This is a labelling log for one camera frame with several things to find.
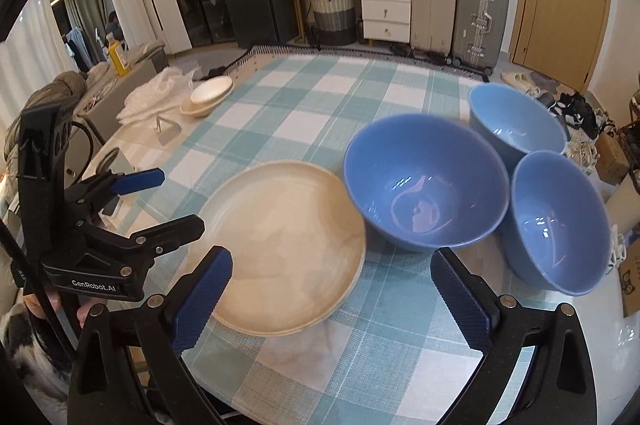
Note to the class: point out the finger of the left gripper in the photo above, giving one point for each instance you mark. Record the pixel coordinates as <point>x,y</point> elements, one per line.
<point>100,189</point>
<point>147,244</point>

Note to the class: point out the silver aluminium suitcase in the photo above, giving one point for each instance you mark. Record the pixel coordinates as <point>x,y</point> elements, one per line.
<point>478,33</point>

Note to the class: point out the white plastic bag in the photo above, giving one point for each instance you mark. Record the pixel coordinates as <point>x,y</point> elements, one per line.
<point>163,92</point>

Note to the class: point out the ribbed cream plate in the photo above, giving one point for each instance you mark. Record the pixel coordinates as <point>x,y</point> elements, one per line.
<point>297,245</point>

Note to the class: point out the beige suitcase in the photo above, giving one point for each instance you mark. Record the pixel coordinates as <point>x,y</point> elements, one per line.
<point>432,24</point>

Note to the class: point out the cardboard box with cat logo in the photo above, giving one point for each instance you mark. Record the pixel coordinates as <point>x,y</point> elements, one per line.
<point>629,271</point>

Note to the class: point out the small brown cardboard box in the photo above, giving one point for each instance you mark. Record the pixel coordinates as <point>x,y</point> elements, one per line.
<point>612,165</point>

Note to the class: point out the metal phone stand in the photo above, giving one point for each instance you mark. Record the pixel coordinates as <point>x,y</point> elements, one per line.
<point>166,130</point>

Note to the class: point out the beige slippers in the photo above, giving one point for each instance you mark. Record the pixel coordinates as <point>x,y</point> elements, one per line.
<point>521,82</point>

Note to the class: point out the cream shallow bowl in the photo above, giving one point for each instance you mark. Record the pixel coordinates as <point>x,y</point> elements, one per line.
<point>188,108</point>

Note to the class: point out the small white bowl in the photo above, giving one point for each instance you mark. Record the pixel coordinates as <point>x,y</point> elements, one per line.
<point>211,90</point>

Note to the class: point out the white drawer cabinet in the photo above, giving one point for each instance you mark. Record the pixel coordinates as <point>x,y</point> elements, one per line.
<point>386,20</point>

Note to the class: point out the large blue bowl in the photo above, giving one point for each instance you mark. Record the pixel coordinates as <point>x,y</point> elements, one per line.
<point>424,182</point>

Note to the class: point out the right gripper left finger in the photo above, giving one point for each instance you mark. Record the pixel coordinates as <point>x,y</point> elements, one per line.
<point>105,388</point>

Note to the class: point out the yellow bottle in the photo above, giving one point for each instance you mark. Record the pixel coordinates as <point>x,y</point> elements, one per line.
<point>117,55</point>

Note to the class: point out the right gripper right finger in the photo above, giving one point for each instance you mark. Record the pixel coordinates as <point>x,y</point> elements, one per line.
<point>558,387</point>

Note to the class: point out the woven laundry basket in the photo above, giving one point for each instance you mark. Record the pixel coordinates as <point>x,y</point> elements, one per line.
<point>335,22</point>

